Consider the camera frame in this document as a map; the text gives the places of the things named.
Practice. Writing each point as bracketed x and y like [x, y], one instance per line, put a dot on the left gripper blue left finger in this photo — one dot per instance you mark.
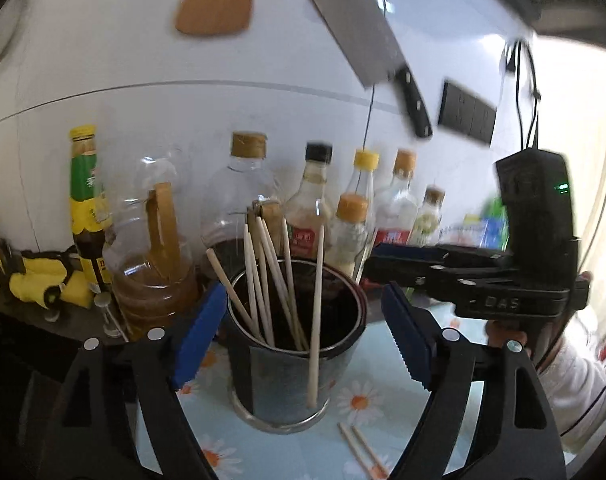
[195, 334]

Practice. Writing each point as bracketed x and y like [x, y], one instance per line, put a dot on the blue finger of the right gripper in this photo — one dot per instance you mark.
[424, 253]
[411, 273]

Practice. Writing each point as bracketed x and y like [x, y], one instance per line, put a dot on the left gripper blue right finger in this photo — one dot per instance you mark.
[412, 330]

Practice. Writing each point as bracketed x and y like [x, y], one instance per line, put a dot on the wooden chopstick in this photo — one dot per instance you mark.
[232, 294]
[280, 284]
[312, 383]
[257, 303]
[261, 277]
[359, 453]
[289, 279]
[379, 464]

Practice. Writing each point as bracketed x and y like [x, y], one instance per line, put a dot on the person right hand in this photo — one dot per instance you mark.
[499, 333]

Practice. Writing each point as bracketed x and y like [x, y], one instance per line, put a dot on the small orange cap bottle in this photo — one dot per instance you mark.
[348, 233]

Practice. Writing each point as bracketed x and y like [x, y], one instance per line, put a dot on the green label oil bottle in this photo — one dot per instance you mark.
[428, 217]

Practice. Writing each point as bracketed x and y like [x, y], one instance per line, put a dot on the gold cap red label bottle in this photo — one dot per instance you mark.
[396, 206]

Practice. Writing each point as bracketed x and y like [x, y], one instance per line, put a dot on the blue white sugar bag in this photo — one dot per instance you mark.
[485, 232]

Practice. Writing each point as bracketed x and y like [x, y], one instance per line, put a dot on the green packet bag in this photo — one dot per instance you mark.
[494, 209]

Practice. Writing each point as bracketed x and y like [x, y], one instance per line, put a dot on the black cap sauce bottle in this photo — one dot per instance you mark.
[308, 209]

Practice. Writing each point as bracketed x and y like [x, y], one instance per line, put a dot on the yellow cap clear bottle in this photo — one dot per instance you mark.
[365, 164]

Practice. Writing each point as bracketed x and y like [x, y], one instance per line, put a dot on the dark cylindrical utensil holder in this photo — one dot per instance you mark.
[268, 384]

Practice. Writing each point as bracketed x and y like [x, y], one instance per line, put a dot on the floral light blue tablecloth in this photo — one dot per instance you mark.
[375, 394]

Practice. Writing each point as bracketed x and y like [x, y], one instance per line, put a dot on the large oil jug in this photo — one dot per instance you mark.
[149, 258]

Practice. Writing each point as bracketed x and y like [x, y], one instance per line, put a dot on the clear jug gold cap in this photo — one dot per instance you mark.
[243, 183]

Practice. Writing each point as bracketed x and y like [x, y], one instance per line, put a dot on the green label sauce bottle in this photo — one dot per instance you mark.
[87, 208]

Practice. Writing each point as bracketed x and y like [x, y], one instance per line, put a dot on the wooden spatula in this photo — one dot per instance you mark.
[210, 18]

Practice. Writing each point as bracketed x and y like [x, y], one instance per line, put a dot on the metal mesh strainer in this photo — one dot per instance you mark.
[12, 15]

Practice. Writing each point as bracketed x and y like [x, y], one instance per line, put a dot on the black wall socket panel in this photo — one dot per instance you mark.
[464, 113]

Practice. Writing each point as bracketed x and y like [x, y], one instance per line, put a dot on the steel cleaver black handle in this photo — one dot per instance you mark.
[366, 40]

